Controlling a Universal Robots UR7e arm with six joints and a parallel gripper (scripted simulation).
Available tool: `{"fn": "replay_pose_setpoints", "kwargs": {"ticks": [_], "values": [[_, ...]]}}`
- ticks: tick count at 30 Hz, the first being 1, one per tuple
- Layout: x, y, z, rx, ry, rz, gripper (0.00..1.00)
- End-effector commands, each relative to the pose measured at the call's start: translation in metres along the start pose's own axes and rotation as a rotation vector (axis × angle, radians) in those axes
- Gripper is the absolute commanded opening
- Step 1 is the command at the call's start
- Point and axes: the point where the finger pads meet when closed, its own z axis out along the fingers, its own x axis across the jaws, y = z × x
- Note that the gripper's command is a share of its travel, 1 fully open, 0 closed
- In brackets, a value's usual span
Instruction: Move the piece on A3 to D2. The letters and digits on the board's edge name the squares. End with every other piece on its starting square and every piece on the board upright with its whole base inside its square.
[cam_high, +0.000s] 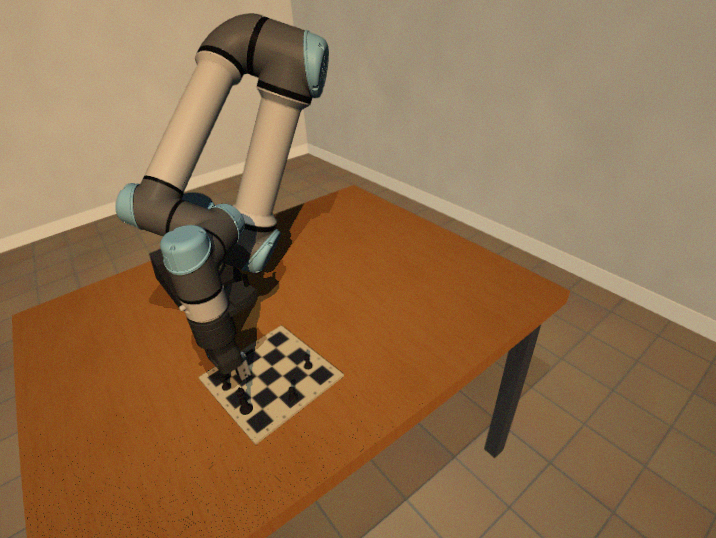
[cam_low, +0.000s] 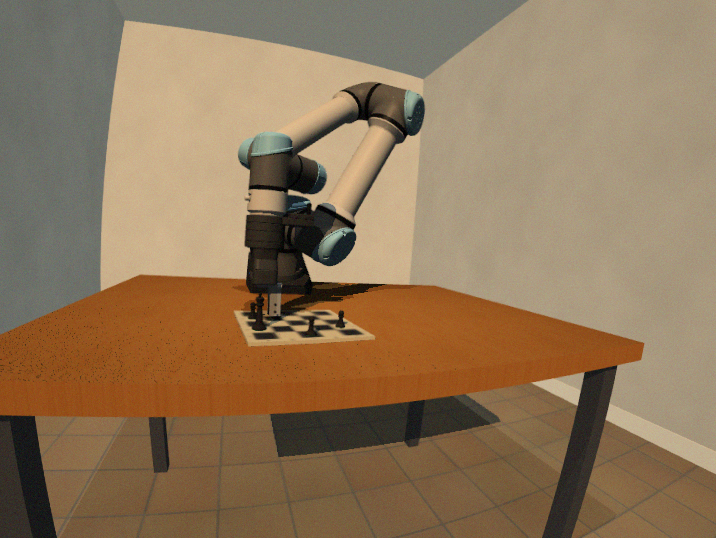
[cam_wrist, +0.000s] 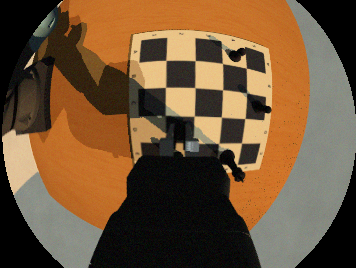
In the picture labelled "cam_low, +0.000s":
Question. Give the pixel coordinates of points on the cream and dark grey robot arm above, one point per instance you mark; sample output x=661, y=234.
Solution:
x=275, y=164

